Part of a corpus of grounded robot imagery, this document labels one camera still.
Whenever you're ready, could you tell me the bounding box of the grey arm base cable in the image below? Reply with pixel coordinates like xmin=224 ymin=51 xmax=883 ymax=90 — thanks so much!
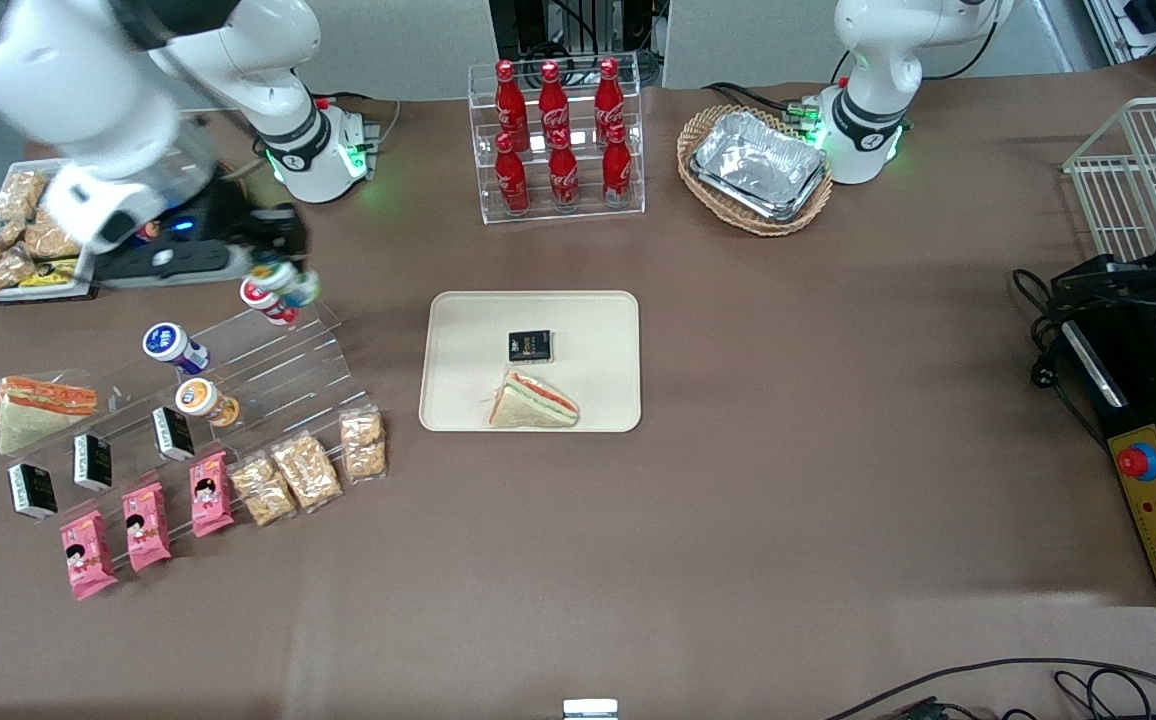
xmin=312 ymin=91 xmax=405 ymax=153

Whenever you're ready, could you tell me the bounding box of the clear acrylic bottle rack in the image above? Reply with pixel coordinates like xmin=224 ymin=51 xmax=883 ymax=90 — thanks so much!
xmin=467 ymin=51 xmax=647 ymax=226

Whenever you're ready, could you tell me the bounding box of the looped black floor cable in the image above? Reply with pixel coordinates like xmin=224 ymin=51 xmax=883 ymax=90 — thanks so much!
xmin=1052 ymin=667 xmax=1156 ymax=720

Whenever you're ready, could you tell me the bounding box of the black control box cable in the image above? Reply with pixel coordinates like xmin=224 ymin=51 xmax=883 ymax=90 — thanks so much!
xmin=1009 ymin=267 xmax=1111 ymax=447

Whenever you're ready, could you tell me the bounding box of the small black snack box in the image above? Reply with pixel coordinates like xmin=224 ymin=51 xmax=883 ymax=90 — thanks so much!
xmin=6 ymin=461 xmax=60 ymax=522
xmin=151 ymin=405 xmax=197 ymax=463
xmin=72 ymin=432 xmax=115 ymax=493
xmin=507 ymin=329 xmax=555 ymax=364

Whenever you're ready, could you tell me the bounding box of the clear bag brown crisp snack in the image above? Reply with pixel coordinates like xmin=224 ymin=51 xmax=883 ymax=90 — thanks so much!
xmin=228 ymin=451 xmax=299 ymax=528
xmin=269 ymin=430 xmax=345 ymax=514
xmin=339 ymin=407 xmax=389 ymax=486

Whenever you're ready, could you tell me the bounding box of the white wire basket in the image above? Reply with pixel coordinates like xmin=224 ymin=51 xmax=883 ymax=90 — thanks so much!
xmin=1062 ymin=94 xmax=1156 ymax=267

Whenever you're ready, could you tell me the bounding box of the black equipment cabinet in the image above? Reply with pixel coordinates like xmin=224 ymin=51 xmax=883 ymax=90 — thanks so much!
xmin=487 ymin=0 xmax=662 ymax=87

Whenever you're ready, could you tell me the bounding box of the green lid gum bottle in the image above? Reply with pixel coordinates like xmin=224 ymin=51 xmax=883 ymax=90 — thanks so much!
xmin=252 ymin=261 xmax=322 ymax=307

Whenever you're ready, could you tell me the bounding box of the beige plastic tray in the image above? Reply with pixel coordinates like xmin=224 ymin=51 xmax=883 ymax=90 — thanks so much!
xmin=418 ymin=290 xmax=643 ymax=434

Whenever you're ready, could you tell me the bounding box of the long black floor cable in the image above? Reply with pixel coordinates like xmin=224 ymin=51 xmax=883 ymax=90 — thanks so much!
xmin=822 ymin=656 xmax=1156 ymax=720

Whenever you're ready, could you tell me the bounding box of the red lid gum bottle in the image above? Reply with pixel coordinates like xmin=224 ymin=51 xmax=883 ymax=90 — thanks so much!
xmin=240 ymin=279 xmax=300 ymax=327

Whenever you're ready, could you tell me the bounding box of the black arm base cable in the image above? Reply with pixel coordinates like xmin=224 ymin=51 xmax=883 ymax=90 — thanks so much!
xmin=702 ymin=79 xmax=821 ymax=127

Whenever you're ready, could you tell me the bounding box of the clear bag of brown snack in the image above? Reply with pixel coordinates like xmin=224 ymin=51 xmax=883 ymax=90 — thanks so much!
xmin=0 ymin=238 xmax=37 ymax=297
xmin=0 ymin=169 xmax=48 ymax=224
xmin=23 ymin=212 xmax=82 ymax=262

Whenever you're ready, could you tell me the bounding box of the light wicker basket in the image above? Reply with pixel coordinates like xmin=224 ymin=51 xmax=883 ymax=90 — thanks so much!
xmin=676 ymin=104 xmax=836 ymax=238

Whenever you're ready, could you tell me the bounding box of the aluminium foil tray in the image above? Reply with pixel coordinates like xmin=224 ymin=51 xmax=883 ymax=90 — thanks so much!
xmin=689 ymin=109 xmax=830 ymax=224

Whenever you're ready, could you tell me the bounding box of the wrapped triangle sandwich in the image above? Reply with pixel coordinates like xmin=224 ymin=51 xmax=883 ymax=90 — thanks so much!
xmin=0 ymin=374 xmax=100 ymax=457
xmin=486 ymin=368 xmax=581 ymax=430

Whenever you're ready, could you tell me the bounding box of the orange lid gum bottle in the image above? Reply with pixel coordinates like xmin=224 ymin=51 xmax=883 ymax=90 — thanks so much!
xmin=175 ymin=377 xmax=240 ymax=429

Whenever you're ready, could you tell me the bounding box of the red cola bottle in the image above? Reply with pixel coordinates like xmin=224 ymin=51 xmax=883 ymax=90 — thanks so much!
xmin=537 ymin=60 xmax=572 ymax=149
xmin=600 ymin=121 xmax=635 ymax=209
xmin=493 ymin=131 xmax=532 ymax=217
xmin=593 ymin=56 xmax=628 ymax=144
xmin=494 ymin=59 xmax=530 ymax=151
xmin=546 ymin=129 xmax=581 ymax=212

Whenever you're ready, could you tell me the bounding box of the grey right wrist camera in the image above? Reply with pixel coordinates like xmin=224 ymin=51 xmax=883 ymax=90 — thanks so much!
xmin=96 ymin=243 xmax=241 ymax=293

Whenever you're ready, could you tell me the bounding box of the yellow snack packet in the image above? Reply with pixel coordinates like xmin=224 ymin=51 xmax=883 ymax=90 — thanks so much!
xmin=18 ymin=258 xmax=80 ymax=289

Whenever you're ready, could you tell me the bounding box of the clear acrylic stepped stand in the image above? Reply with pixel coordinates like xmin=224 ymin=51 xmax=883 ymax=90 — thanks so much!
xmin=0 ymin=284 xmax=380 ymax=533

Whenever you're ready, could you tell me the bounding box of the clear snack tray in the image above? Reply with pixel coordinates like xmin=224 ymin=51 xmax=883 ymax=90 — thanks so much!
xmin=0 ymin=160 xmax=101 ymax=305

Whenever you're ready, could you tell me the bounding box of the pink snack pack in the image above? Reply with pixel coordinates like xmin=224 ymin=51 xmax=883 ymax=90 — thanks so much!
xmin=58 ymin=509 xmax=121 ymax=602
xmin=188 ymin=450 xmax=237 ymax=539
xmin=121 ymin=481 xmax=174 ymax=574

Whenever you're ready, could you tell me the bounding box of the red emergency stop button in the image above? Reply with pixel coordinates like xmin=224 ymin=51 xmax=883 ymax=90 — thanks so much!
xmin=1115 ymin=441 xmax=1156 ymax=482

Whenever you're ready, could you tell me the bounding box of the blue lid gum bottle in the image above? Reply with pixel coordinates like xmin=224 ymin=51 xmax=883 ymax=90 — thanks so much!
xmin=142 ymin=321 xmax=211 ymax=378

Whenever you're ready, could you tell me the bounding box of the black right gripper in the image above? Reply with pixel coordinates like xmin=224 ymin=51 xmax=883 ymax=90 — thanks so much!
xmin=181 ymin=178 xmax=311 ymax=271

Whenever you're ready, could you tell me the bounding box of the aluminium frame rack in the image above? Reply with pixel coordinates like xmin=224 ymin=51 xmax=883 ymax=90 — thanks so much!
xmin=1082 ymin=0 xmax=1156 ymax=72

